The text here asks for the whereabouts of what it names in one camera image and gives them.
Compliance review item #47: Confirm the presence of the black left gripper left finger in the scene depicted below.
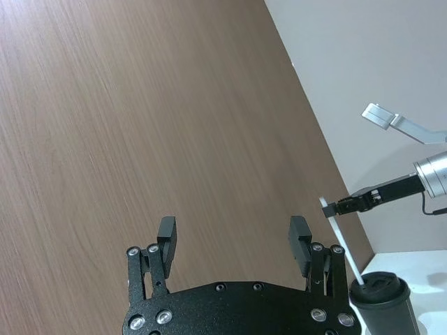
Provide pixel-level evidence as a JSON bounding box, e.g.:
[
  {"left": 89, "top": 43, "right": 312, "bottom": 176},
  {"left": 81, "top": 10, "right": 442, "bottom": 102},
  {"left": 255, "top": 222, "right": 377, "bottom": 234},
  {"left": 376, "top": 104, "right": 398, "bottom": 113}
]
[{"left": 126, "top": 216, "right": 179, "bottom": 302}]

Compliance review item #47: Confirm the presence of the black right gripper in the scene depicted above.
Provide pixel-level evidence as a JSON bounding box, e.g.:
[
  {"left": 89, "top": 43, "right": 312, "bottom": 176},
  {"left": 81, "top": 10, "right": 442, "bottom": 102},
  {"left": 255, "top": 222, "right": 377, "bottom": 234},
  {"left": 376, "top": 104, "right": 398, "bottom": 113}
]
[{"left": 323, "top": 173, "right": 425, "bottom": 218}]

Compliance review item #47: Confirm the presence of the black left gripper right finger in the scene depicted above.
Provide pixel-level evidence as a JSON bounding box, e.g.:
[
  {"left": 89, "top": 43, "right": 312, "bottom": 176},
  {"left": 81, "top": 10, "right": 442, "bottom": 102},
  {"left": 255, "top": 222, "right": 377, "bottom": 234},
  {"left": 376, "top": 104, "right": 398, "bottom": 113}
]
[{"left": 286, "top": 215, "right": 350, "bottom": 298}]

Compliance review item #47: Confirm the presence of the white drinking straw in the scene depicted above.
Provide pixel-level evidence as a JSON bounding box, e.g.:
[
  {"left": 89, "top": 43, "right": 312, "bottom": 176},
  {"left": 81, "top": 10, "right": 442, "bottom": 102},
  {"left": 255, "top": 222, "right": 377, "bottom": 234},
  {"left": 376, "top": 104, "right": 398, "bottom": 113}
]
[{"left": 318, "top": 196, "right": 367, "bottom": 286}]

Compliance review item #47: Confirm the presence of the black cup with lid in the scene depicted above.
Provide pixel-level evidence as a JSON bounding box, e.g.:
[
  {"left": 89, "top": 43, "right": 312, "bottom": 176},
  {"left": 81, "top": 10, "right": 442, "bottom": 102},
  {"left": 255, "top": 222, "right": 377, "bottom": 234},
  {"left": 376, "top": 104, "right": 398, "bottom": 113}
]
[{"left": 349, "top": 271, "right": 421, "bottom": 335}]

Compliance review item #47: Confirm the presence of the thin dark gripper cable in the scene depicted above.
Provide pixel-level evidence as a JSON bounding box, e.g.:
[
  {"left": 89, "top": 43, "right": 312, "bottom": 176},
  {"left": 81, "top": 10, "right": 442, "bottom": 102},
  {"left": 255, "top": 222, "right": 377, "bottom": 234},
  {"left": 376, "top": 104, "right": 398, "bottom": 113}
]
[{"left": 420, "top": 191, "right": 447, "bottom": 216}]

